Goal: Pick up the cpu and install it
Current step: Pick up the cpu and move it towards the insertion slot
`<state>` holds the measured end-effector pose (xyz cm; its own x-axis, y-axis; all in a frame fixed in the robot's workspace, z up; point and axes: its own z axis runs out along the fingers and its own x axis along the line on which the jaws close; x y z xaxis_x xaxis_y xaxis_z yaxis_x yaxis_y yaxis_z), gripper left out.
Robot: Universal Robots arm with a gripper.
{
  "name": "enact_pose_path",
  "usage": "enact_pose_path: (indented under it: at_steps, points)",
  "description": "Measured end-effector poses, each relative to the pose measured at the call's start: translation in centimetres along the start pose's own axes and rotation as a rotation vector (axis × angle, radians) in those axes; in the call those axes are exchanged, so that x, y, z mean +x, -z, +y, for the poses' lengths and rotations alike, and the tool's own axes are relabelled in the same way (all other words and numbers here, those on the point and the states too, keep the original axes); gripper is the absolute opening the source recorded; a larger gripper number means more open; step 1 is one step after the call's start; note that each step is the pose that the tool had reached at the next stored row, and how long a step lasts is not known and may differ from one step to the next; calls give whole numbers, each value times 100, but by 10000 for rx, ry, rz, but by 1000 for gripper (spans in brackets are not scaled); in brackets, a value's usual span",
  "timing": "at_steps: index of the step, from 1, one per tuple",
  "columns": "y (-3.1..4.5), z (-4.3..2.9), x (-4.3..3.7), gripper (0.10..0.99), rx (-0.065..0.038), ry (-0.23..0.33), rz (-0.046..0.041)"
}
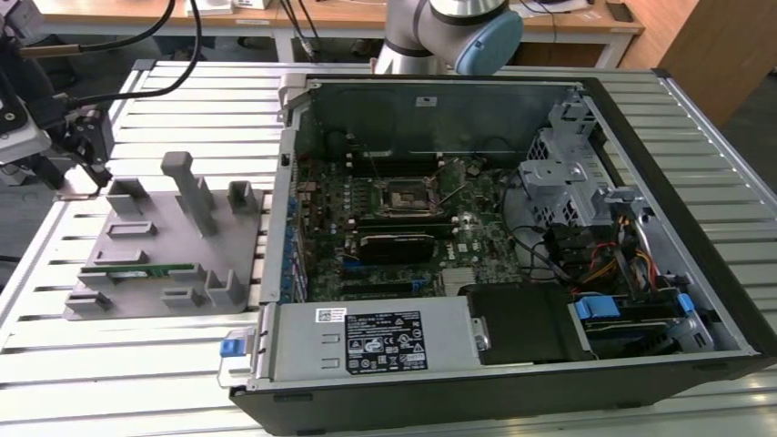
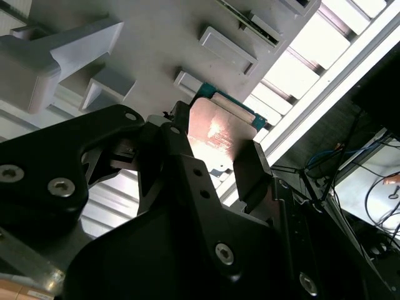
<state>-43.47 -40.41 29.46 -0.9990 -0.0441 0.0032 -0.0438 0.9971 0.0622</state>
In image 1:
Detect grey parts rack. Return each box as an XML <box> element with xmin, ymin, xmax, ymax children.
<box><xmin>61</xmin><ymin>151</ymin><xmax>267</xmax><ymax>322</ymax></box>

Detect grey mounting box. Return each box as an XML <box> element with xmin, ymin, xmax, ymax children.
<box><xmin>0</xmin><ymin>0</ymin><xmax>45</xmax><ymax>29</ymax></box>

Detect green RAM stick white label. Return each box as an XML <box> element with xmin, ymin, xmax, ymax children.
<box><xmin>80</xmin><ymin>262</ymin><xmax>201</xmax><ymax>279</ymax></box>

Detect black PC case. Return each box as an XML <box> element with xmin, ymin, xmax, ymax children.
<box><xmin>228</xmin><ymin>72</ymin><xmax>777</xmax><ymax>437</ymax></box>

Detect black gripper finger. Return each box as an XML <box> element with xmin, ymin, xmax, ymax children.
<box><xmin>60</xmin><ymin>107</ymin><xmax>116</xmax><ymax>198</ymax></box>
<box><xmin>29</xmin><ymin>153</ymin><xmax>66</xmax><ymax>191</ymax></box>

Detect long black expansion slot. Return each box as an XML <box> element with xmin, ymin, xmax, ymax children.
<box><xmin>341</xmin><ymin>280</ymin><xmax>415</xmax><ymax>297</ymax></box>

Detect wooden desk white legs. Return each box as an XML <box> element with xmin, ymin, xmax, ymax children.
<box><xmin>0</xmin><ymin>0</ymin><xmax>646</xmax><ymax>69</ymax></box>

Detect black plastic fan shroud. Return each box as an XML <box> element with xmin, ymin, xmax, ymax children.
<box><xmin>457</xmin><ymin>281</ymin><xmax>594</xmax><ymax>366</ymax></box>

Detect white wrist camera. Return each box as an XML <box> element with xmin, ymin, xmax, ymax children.
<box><xmin>0</xmin><ymin>93</ymin><xmax>54</xmax><ymax>168</ymax></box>

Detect black graphics card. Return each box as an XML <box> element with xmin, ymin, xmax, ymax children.
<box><xmin>355</xmin><ymin>232</ymin><xmax>437</xmax><ymax>266</ymax></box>

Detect silver metal drive cage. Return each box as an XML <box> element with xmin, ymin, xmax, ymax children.
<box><xmin>517</xmin><ymin>100</ymin><xmax>618</xmax><ymax>229</ymax></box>

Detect green motherboard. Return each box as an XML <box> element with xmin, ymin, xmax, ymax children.
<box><xmin>290</xmin><ymin>154</ymin><xmax>529</xmax><ymax>304</ymax></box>

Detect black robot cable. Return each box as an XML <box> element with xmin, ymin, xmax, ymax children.
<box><xmin>62</xmin><ymin>0</ymin><xmax>206</xmax><ymax>107</ymax></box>

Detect black cable brown connector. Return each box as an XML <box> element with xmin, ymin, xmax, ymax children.
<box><xmin>16</xmin><ymin>0</ymin><xmax>178</xmax><ymax>58</ymax></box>

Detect orange yellow power wires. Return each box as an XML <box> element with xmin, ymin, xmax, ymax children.
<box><xmin>585</xmin><ymin>213</ymin><xmax>662</xmax><ymax>297</ymax></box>

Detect silver finned heat sink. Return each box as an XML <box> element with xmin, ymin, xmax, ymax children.
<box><xmin>441</xmin><ymin>267</ymin><xmax>479</xmax><ymax>298</ymax></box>

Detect white desktop device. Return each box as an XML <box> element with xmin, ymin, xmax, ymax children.
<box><xmin>184</xmin><ymin>0</ymin><xmax>235</xmax><ymax>17</ymax></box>

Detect wooden cabinet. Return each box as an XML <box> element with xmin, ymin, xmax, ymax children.
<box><xmin>619</xmin><ymin>0</ymin><xmax>777</xmax><ymax>128</ymax></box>

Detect silver metal brace bar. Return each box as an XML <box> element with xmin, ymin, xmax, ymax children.
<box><xmin>627</xmin><ymin>199</ymin><xmax>690</xmax><ymax>297</ymax></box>

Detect blue disk carrier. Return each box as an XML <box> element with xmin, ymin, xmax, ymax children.
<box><xmin>573</xmin><ymin>295</ymin><xmax>619</xmax><ymax>322</ymax></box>

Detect silver power supply unit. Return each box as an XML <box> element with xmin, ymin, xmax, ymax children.
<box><xmin>251</xmin><ymin>302</ymin><xmax>482</xmax><ymax>381</ymax></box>

